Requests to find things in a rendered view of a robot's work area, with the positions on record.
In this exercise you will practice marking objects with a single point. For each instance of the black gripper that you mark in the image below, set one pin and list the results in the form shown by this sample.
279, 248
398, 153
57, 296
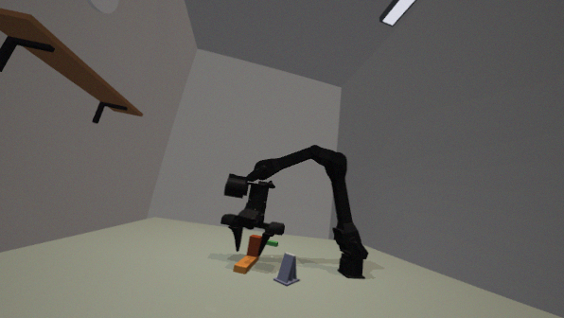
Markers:
271, 229

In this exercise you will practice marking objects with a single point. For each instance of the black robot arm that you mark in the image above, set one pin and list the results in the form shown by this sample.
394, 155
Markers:
345, 233

